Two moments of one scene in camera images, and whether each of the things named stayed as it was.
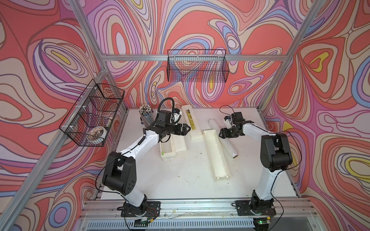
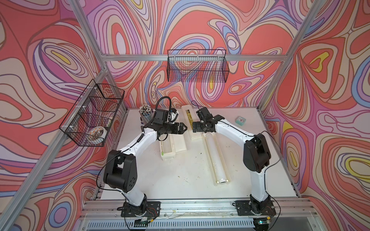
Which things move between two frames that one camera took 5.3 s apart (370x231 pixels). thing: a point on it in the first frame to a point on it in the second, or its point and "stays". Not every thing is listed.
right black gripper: x=225 y=134 to x=197 y=124
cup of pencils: x=146 y=112 stays
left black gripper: x=183 y=132 stays
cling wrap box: x=191 y=121 stays
